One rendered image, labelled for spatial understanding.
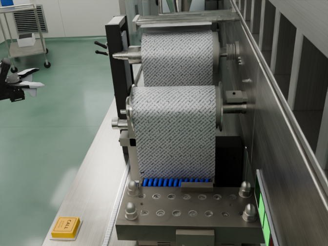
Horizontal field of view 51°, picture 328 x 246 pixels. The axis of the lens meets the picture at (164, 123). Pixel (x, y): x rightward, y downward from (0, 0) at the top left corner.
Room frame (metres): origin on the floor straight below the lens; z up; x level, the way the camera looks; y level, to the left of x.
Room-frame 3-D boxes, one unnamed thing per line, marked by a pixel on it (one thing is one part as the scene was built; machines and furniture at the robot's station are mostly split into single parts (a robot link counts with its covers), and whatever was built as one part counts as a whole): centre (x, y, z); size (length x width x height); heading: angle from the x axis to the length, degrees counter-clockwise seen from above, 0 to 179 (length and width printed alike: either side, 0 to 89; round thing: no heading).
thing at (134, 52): (1.19, 0.08, 1.34); 0.06 x 0.06 x 0.06; 83
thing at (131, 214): (0.71, 0.11, 1.05); 0.04 x 0.04 x 0.04
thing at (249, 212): (0.68, -0.21, 1.05); 0.04 x 0.04 x 0.04
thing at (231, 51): (1.15, -0.24, 1.34); 0.07 x 0.07 x 0.07; 83
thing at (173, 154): (0.86, -0.03, 1.11); 0.23 x 0.01 x 0.18; 83
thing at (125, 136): (0.98, 0.12, 1.05); 0.06 x 0.05 x 0.31; 83
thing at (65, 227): (0.80, 0.33, 0.91); 0.07 x 0.07 x 0.02; 83
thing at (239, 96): (0.90, -0.21, 1.28); 0.06 x 0.05 x 0.02; 83
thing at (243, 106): (0.90, -0.21, 1.25); 0.07 x 0.04 x 0.04; 83
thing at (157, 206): (0.74, -0.06, 1.00); 0.40 x 0.16 x 0.06; 83
